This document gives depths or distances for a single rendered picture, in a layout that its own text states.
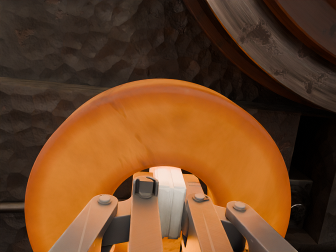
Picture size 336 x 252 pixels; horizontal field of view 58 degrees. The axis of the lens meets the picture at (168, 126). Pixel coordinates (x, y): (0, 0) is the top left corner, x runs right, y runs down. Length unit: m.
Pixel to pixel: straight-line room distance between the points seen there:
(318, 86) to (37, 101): 0.28
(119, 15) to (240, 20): 0.18
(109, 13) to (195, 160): 0.27
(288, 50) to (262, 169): 0.12
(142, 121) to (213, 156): 0.04
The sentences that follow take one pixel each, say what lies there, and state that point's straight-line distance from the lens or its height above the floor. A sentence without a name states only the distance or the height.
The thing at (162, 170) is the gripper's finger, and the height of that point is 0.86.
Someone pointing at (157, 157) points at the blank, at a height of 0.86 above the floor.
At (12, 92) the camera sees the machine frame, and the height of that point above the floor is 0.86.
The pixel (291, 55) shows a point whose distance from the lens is 0.27.
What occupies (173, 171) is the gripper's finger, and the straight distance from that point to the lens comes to 0.17.
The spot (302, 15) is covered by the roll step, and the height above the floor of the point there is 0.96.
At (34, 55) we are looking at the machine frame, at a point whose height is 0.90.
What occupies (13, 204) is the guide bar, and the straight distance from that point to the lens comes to 0.39.
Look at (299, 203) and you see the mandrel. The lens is 0.45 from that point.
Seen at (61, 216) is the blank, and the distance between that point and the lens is 0.19.
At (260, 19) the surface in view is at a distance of 0.26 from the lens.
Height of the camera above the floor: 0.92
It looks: 12 degrees down
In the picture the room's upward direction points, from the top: 6 degrees clockwise
